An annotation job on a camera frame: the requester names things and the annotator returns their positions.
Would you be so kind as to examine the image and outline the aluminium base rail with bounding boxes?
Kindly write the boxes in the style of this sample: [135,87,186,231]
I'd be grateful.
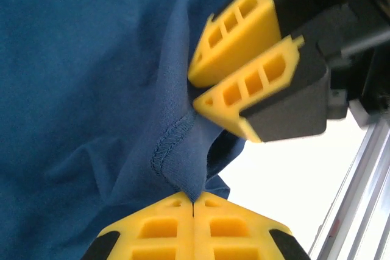
[309,118,390,260]

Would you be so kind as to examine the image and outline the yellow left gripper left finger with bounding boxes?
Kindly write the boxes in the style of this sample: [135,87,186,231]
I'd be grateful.
[80,192,195,260]

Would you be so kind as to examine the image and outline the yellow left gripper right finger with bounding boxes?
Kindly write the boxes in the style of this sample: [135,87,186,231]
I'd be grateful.
[194,191,311,260]

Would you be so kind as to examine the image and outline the dark blue t-shirt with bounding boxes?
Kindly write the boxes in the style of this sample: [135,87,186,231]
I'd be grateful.
[0,0,266,260]

